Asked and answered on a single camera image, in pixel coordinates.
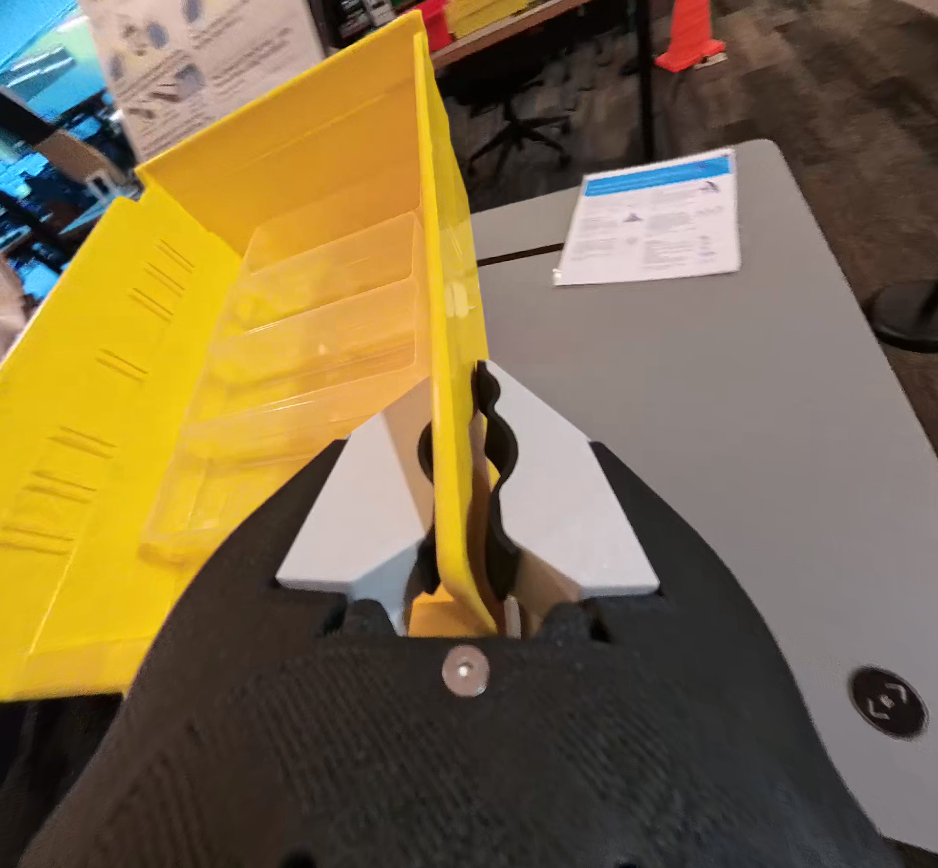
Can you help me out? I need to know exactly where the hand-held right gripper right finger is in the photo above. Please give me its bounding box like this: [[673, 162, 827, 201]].
[[475, 361, 661, 601]]

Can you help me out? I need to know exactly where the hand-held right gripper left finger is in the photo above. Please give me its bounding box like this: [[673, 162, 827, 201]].
[[276, 402, 441, 635]]

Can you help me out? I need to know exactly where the clear plastic drawer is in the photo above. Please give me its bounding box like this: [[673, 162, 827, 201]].
[[207, 278, 435, 400], [242, 211, 425, 279], [138, 388, 411, 565]]

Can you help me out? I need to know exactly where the large yellow plastic bin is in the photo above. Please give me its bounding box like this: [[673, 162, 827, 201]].
[[0, 9, 501, 702]]

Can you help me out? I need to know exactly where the grey desk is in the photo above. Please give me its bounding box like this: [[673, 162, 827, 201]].
[[469, 139, 938, 856]]

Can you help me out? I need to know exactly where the black round desk button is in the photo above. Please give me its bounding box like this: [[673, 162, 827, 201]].
[[849, 665, 930, 739]]

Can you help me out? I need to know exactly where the white laminated paper sheet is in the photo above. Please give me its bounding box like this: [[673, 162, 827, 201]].
[[552, 147, 743, 289]]

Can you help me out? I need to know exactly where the black round base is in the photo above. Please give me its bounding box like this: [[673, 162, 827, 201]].
[[871, 280, 938, 355]]

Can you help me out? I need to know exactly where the person's black sweater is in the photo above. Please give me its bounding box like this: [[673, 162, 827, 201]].
[[0, 696, 126, 868]]

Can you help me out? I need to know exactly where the black swivel chair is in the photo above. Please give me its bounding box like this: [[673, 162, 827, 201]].
[[458, 62, 576, 184]]

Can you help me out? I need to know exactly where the wooden table with black legs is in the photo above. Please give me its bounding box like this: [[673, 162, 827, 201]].
[[428, 0, 690, 166]]

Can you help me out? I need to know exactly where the small red bin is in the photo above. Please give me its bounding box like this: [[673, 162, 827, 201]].
[[409, 0, 455, 53]]

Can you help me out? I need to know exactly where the orange traffic cone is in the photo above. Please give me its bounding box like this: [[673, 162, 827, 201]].
[[654, 0, 728, 75]]

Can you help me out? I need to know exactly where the white printed banner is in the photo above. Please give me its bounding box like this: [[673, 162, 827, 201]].
[[55, 0, 328, 162]]

